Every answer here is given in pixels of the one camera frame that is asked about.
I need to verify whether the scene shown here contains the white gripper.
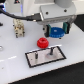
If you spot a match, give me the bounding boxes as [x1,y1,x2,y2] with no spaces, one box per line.
[40,4,75,37]

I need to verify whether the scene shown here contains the red plastic gear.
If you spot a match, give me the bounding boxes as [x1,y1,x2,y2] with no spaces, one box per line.
[37,37,49,48]

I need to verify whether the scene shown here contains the blue plastic gear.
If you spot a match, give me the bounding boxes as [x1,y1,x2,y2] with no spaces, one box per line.
[49,27,65,38]

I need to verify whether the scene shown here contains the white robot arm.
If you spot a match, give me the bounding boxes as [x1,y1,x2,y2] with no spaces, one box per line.
[21,0,76,38]

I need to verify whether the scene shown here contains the right metal peg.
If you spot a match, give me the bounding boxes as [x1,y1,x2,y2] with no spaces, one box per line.
[49,47,55,56]

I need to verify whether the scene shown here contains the beige electrical connector block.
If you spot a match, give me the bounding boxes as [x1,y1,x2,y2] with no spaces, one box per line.
[13,19,25,37]

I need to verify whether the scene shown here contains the black cable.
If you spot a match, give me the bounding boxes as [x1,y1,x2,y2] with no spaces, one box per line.
[0,7,42,22]

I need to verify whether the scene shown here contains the black peg base plate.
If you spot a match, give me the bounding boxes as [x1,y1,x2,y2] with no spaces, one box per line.
[26,46,65,67]

